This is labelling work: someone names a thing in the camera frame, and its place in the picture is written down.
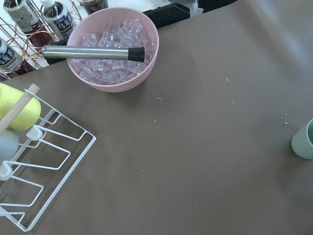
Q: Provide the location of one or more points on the green plastic cup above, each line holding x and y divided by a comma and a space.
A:
302, 142

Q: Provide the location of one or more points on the steel muddler black tip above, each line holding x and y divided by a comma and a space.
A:
70, 52

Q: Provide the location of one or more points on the tea bottle on rack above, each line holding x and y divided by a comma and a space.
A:
58, 18

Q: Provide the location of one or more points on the grey cup on rack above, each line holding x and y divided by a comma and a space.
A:
9, 142

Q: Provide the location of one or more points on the copper wire bottle rack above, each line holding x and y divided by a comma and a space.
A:
29, 44

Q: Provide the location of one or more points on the pink bowl of ice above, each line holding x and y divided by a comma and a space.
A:
116, 27

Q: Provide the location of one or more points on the cup of iced drink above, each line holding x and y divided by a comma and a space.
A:
92, 6

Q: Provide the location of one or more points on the white wire cup rack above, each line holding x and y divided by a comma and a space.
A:
47, 154

